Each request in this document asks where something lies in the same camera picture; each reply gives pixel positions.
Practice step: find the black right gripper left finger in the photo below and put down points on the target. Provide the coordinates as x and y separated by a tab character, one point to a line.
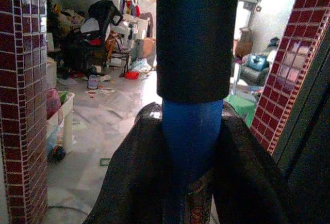
139	172

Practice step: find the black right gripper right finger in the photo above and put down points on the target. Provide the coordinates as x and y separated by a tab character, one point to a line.
245	177

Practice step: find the blue pole with black grip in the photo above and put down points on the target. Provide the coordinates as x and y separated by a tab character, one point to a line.
196	40

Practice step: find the green plastic stool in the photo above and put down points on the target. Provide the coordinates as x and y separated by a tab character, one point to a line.
239	105

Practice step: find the toy with orange wheel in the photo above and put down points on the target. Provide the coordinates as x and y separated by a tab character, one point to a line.
56	153

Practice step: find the white plastic container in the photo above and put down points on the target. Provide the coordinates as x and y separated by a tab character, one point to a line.
68	120

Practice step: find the red basket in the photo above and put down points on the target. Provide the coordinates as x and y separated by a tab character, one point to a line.
132	75

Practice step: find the purple and white bottle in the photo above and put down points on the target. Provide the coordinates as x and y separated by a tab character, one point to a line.
92	82

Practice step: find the dark sofa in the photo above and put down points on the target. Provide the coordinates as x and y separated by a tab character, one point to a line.
255	75

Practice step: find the white plastic bag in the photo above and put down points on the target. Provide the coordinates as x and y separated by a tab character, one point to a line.
140	66

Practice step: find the blue bag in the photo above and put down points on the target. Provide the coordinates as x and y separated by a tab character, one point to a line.
257	62

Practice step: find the red mosaic tile pillar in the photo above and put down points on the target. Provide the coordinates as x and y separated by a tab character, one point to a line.
23	92
288	61

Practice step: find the cardboard box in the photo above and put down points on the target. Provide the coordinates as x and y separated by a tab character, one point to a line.
149	48

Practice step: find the brown box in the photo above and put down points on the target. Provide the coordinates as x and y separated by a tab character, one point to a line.
243	43

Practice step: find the colourful hanging clothes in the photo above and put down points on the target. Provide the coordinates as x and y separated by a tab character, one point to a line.
131	7

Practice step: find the small green frame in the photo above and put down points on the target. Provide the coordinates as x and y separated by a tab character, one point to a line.
101	162

